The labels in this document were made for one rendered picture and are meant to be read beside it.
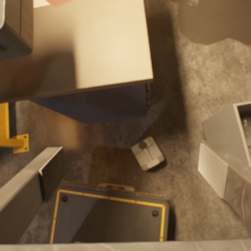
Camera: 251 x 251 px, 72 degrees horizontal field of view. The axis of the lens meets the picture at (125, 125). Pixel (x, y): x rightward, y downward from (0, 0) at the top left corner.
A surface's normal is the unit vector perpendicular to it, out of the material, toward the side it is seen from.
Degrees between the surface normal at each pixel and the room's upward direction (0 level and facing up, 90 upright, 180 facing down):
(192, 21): 0
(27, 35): 90
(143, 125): 0
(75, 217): 0
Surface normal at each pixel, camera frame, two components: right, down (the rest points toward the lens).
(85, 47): -0.14, -0.15
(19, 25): 0.99, -0.11
